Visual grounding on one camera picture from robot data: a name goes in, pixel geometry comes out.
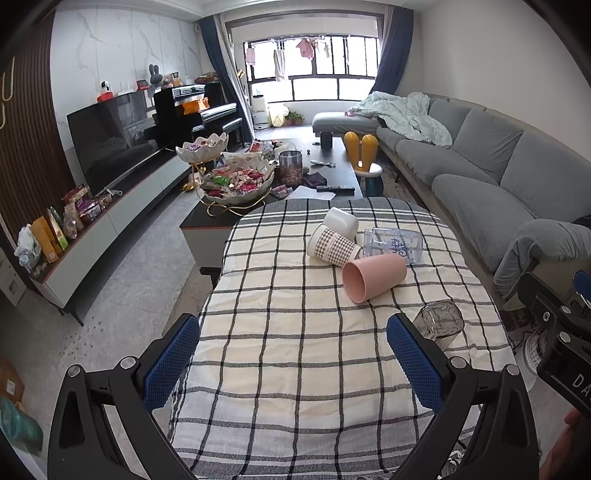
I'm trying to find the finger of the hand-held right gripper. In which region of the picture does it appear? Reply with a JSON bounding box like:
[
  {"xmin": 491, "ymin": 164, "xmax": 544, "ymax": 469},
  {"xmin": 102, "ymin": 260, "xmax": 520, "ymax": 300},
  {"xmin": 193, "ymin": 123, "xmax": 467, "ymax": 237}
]
[
  {"xmin": 517, "ymin": 272, "xmax": 578, "ymax": 334},
  {"xmin": 573, "ymin": 270, "xmax": 591, "ymax": 319}
]

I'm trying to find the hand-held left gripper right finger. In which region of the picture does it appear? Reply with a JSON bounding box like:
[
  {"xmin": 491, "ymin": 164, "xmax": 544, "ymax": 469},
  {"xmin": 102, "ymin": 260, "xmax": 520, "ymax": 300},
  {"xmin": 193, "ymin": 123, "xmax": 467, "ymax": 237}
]
[{"xmin": 387, "ymin": 313, "xmax": 541, "ymax": 480}]

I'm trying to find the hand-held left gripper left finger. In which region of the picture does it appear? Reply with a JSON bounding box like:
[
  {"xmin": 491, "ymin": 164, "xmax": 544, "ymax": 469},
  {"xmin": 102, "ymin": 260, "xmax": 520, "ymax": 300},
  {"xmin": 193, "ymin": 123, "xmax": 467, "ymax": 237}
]
[{"xmin": 47, "ymin": 313, "xmax": 201, "ymax": 480}]

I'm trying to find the grey glass cup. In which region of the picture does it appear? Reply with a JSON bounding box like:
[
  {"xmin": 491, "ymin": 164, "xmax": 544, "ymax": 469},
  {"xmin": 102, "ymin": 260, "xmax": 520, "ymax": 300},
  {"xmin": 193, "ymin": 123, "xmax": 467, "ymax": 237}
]
[{"xmin": 412, "ymin": 299, "xmax": 465, "ymax": 352}]

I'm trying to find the pink cup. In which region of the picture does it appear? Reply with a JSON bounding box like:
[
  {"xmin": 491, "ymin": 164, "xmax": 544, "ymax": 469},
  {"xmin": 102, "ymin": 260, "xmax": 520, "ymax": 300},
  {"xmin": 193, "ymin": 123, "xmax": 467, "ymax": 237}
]
[{"xmin": 342, "ymin": 255, "xmax": 407, "ymax": 304}]

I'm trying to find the clear printed plastic cup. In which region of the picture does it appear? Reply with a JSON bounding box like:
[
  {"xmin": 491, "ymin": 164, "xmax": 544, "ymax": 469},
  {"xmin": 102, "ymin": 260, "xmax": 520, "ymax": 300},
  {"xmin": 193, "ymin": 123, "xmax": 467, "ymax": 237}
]
[{"xmin": 356, "ymin": 227, "xmax": 424, "ymax": 265}]

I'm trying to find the checked pattern paper cup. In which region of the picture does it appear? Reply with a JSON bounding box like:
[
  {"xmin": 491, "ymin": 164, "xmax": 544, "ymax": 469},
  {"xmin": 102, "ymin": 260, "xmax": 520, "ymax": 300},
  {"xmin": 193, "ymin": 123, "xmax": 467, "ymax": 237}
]
[{"xmin": 308, "ymin": 224, "xmax": 362, "ymax": 267}]

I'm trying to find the white cup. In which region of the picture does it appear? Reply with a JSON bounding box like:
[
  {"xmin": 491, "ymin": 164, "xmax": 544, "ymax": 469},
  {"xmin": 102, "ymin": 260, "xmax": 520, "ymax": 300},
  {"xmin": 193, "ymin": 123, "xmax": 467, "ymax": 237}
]
[{"xmin": 323, "ymin": 207, "xmax": 360, "ymax": 241}]

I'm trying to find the person's right hand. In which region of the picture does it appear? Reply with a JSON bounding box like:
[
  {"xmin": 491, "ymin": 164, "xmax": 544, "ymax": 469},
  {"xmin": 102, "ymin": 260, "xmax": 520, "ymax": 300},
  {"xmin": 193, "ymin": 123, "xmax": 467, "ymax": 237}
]
[{"xmin": 540, "ymin": 408, "xmax": 591, "ymax": 480}]

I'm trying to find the white floor fan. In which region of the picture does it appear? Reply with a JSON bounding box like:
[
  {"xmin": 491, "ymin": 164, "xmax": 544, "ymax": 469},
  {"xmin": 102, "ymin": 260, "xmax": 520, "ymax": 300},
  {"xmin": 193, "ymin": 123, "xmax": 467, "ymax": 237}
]
[{"xmin": 510, "ymin": 323, "xmax": 555, "ymax": 384}]

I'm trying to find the grey sofa throw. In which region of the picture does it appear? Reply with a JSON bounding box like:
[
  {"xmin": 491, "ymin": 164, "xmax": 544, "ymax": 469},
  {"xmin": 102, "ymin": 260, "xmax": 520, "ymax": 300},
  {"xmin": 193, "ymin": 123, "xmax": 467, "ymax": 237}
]
[{"xmin": 493, "ymin": 219, "xmax": 591, "ymax": 301}]

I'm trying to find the black white checked tablecloth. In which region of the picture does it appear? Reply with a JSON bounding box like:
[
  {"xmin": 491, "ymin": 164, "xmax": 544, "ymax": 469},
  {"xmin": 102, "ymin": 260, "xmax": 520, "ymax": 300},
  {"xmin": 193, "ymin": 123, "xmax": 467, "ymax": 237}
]
[{"xmin": 168, "ymin": 198, "xmax": 518, "ymax": 480}]

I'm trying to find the white television cabinet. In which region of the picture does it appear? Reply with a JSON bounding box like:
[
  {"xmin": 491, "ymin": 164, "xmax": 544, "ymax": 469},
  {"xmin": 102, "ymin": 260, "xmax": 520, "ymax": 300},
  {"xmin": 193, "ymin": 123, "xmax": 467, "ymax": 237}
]
[{"xmin": 28, "ymin": 154, "xmax": 195, "ymax": 326}]

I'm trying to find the cardboard box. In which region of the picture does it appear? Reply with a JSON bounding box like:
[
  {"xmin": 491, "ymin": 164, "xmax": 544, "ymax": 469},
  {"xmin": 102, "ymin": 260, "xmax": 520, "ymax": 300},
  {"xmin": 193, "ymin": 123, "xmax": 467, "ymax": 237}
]
[{"xmin": 0, "ymin": 357, "xmax": 26, "ymax": 407}]

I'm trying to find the teal bag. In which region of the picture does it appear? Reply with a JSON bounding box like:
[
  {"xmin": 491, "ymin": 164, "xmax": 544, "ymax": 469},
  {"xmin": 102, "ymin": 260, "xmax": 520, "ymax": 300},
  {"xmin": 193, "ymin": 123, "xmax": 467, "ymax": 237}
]
[{"xmin": 0, "ymin": 397, "xmax": 44, "ymax": 455}]

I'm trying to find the grey sofa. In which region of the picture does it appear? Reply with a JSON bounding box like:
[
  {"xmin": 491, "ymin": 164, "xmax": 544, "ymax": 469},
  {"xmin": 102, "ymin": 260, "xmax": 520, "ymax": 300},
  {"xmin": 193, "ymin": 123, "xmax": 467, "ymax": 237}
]
[{"xmin": 312, "ymin": 92, "xmax": 591, "ymax": 305}]

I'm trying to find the large white scalloped bowl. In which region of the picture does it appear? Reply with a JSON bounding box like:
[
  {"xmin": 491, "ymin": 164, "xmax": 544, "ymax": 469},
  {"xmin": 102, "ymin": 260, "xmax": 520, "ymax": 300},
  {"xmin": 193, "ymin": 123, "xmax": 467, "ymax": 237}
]
[{"xmin": 199, "ymin": 157, "xmax": 275, "ymax": 206}]

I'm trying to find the row of snack packets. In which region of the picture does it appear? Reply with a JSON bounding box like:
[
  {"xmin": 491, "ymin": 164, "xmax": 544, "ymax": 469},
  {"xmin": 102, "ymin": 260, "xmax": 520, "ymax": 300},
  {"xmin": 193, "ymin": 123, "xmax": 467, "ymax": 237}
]
[{"xmin": 16, "ymin": 185, "xmax": 114, "ymax": 273}]

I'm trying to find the pile of wrapped candies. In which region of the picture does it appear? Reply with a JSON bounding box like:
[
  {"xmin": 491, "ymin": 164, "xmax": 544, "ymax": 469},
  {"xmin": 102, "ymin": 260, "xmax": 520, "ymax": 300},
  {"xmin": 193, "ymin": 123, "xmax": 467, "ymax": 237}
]
[{"xmin": 205, "ymin": 165, "xmax": 273, "ymax": 192}]

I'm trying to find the white paper sheet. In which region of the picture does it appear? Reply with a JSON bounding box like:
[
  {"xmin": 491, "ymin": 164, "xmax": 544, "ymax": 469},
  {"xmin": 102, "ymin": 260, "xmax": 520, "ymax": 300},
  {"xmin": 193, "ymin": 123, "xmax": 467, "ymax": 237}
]
[{"xmin": 286, "ymin": 186, "xmax": 337, "ymax": 201}]

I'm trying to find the dark coffee table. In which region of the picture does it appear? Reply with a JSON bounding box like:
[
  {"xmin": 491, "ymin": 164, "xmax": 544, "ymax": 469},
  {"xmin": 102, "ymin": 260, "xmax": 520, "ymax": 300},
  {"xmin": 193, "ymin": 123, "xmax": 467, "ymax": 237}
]
[{"xmin": 179, "ymin": 137, "xmax": 368, "ymax": 273}]

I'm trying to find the yellow rabbit ear chair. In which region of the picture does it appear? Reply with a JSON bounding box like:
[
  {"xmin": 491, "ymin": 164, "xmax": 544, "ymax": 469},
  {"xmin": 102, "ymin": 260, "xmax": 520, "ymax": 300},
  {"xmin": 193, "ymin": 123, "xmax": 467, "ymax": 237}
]
[{"xmin": 344, "ymin": 131, "xmax": 385, "ymax": 197}]

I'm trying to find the small white scalloped bowl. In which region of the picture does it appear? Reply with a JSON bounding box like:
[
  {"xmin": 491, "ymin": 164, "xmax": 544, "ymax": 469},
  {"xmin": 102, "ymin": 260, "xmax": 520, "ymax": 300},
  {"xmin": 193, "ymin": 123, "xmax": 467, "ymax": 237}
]
[{"xmin": 175, "ymin": 132, "xmax": 229, "ymax": 164}]

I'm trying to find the light blue blanket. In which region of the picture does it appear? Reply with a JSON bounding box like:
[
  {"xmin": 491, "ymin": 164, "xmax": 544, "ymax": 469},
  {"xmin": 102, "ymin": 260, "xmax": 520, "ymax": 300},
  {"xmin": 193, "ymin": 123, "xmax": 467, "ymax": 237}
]
[{"xmin": 347, "ymin": 91, "xmax": 453, "ymax": 148}]

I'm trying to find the clear jar of nuts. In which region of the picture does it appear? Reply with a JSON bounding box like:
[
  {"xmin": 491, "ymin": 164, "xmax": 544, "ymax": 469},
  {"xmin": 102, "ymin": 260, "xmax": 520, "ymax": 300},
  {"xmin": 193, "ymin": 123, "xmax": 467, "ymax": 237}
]
[{"xmin": 278, "ymin": 150, "xmax": 303, "ymax": 188}]

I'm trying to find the black television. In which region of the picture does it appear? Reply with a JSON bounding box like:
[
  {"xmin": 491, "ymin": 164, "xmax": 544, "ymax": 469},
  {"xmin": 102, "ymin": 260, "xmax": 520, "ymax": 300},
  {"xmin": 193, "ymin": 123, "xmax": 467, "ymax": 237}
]
[{"xmin": 67, "ymin": 90, "xmax": 178, "ymax": 197}]

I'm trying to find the black piano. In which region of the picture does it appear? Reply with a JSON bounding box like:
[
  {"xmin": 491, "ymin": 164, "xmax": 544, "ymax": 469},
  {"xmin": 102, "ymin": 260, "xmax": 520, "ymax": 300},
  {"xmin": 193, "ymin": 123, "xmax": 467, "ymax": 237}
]
[{"xmin": 153, "ymin": 83, "xmax": 245, "ymax": 151}]

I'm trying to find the white floor appliance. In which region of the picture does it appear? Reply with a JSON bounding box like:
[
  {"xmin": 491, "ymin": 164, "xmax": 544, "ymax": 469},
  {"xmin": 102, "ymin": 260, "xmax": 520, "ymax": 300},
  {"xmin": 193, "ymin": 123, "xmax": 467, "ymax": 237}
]
[{"xmin": 252, "ymin": 93, "xmax": 269, "ymax": 129}]

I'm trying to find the blue curtain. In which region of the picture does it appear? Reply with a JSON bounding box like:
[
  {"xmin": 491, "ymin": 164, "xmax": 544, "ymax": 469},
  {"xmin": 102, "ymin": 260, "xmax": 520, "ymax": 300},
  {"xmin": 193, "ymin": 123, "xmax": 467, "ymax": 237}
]
[
  {"xmin": 372, "ymin": 7, "xmax": 414, "ymax": 97},
  {"xmin": 198, "ymin": 14, "xmax": 254, "ymax": 144}
]

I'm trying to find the black framed window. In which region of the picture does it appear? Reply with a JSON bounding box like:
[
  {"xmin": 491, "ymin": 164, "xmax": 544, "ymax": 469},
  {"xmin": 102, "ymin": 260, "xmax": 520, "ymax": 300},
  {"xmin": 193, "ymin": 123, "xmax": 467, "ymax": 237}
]
[{"xmin": 245, "ymin": 34, "xmax": 382, "ymax": 103}]

